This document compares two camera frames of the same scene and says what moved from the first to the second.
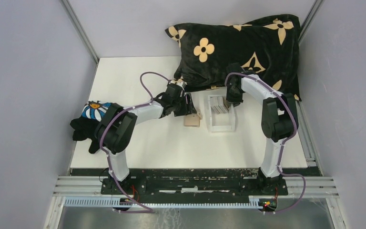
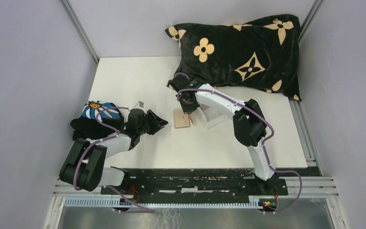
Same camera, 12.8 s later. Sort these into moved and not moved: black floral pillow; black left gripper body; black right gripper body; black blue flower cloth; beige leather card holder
Moved: beige leather card holder; black right gripper body; black left gripper body
Not moved: black floral pillow; black blue flower cloth
